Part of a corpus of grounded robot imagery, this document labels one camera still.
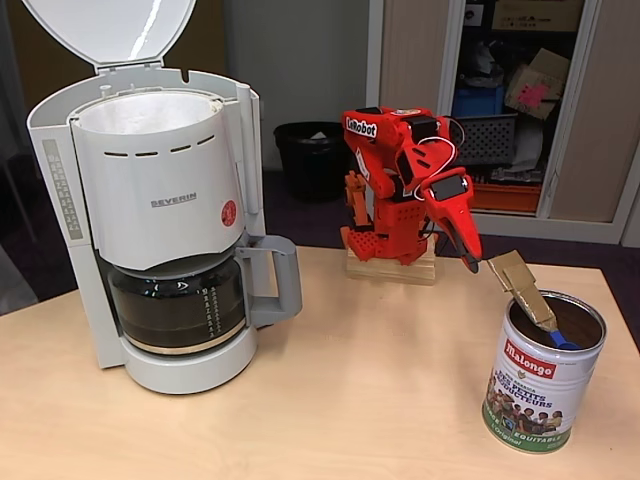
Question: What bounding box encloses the white servo cable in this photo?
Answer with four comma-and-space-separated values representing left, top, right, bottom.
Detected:
417, 134, 459, 199

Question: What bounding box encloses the large blue plastic crate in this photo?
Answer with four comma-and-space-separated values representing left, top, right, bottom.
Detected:
452, 87, 507, 116

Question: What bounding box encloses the light wooden base block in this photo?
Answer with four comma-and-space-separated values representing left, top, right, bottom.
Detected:
346, 232, 437, 286

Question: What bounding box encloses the orange plastic crate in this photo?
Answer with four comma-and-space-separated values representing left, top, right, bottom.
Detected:
472, 182, 543, 215

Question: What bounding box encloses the white plastic bag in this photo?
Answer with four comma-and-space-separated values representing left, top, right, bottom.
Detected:
513, 119, 546, 169

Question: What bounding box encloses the Malongo coffee tin can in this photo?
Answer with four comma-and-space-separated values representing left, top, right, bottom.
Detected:
481, 288, 609, 442

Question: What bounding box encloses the grey perforated basket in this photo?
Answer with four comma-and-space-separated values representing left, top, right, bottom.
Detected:
447, 113, 519, 166

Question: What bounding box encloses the orange table clamp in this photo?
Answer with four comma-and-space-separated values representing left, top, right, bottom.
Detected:
343, 169, 374, 231

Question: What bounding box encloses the brown cardboard box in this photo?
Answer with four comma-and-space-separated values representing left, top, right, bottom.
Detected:
492, 0, 585, 32

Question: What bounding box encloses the black waste bin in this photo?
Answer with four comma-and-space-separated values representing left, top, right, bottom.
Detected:
273, 121, 360, 204

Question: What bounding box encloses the grey cabinet with beige doors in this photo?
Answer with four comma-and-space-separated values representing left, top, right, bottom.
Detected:
367, 0, 640, 246

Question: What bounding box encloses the cardboard box with pink sticker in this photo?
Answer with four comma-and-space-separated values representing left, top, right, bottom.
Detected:
503, 47, 572, 120

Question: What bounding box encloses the blue scoop with cardboard handle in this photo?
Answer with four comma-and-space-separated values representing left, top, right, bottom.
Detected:
487, 251, 576, 350

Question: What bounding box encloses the grey crumpled bag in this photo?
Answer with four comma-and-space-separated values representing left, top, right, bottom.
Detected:
468, 39, 504, 79

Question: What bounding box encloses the white drip coffee maker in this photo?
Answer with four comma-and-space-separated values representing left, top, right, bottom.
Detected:
19, 0, 265, 396

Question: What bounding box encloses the glass carafe with grey handle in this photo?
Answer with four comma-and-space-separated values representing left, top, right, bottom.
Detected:
106, 234, 304, 357

